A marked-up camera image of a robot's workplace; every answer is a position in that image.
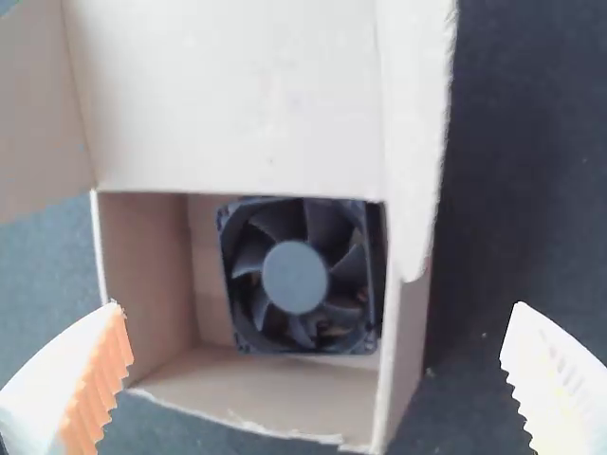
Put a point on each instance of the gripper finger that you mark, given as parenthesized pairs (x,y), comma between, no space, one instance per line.
(57,379)
(564,388)

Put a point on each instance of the black square fan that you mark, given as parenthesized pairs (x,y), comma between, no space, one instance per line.
(296,277)

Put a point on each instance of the cardboard box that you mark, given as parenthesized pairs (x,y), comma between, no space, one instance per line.
(237,95)

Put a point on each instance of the black mat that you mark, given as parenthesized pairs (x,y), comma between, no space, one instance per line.
(521,142)

